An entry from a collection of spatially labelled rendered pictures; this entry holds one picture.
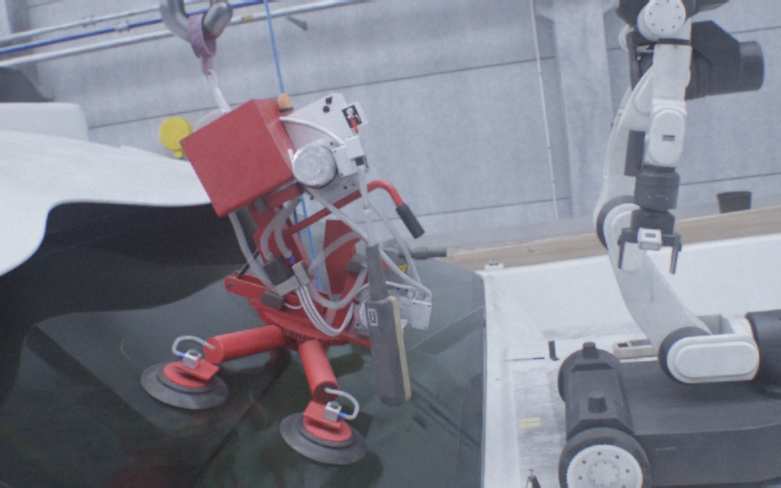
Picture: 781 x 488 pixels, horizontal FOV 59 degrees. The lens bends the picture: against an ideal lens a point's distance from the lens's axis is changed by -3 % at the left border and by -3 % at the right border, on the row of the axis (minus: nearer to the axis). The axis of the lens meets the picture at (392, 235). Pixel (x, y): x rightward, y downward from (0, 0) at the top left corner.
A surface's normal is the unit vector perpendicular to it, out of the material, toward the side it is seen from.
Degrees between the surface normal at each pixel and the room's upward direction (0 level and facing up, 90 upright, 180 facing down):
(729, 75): 113
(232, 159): 90
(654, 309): 90
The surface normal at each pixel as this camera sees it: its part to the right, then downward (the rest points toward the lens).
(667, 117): -0.22, 0.18
